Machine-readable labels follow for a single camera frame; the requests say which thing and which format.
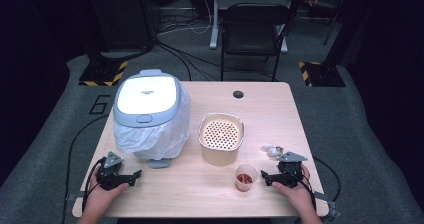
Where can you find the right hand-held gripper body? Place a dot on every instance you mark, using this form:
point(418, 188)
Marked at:
point(290, 174)

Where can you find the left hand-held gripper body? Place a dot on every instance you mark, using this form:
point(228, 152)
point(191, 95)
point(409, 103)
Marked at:
point(110, 179)

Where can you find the white wrapper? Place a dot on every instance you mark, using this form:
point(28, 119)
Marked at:
point(272, 151)

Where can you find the red food scraps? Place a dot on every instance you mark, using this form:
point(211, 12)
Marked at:
point(245, 178)

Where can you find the small translucent plastic cup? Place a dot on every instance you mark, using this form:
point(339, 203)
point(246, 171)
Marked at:
point(243, 186)

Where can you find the white plastic bin liner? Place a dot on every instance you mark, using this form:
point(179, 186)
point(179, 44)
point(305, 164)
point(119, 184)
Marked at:
point(156, 139)

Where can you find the beige perforated strainer container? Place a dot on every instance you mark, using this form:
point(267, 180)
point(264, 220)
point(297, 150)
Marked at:
point(220, 154)

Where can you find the white grey pedal trash can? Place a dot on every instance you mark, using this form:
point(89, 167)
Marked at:
point(146, 95)

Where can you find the person's left hand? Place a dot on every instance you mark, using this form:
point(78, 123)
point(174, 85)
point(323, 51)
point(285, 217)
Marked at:
point(100, 199)

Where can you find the person's right hand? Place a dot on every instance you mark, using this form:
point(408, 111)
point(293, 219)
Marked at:
point(300, 197)

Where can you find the grey tape strip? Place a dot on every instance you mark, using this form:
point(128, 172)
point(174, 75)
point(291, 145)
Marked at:
point(74, 196)
point(328, 204)

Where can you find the black folding chair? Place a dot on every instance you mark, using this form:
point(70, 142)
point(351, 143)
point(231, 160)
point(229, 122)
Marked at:
point(255, 34)

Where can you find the black cabinet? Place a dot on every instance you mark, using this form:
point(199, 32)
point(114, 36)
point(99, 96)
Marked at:
point(128, 17)

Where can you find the hazard striped black base plate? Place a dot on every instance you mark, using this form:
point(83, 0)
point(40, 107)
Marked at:
point(100, 73)
point(325, 74)

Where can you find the white metal desk frame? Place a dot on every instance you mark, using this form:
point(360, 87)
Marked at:
point(213, 27)

